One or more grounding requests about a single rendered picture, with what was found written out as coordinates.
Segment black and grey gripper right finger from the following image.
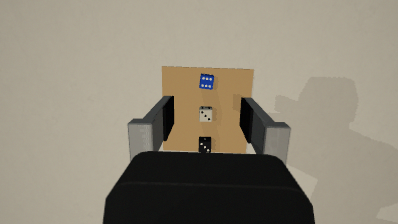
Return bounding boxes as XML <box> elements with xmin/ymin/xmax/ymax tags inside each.
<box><xmin>239</xmin><ymin>97</ymin><xmax>291</xmax><ymax>166</ymax></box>

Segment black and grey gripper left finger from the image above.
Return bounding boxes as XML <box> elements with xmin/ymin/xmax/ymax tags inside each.
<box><xmin>127</xmin><ymin>96</ymin><xmax>174</xmax><ymax>162</ymax></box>

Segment blue die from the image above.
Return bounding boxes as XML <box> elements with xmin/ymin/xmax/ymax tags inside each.
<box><xmin>199</xmin><ymin>74</ymin><xmax>214</xmax><ymax>90</ymax></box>

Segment white die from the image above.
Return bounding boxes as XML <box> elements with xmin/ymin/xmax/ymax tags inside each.
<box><xmin>199</xmin><ymin>106</ymin><xmax>212</xmax><ymax>122</ymax></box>

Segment tan flat mat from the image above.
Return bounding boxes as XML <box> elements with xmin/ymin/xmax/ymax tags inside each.
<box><xmin>162</xmin><ymin>66</ymin><xmax>254</xmax><ymax>154</ymax></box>

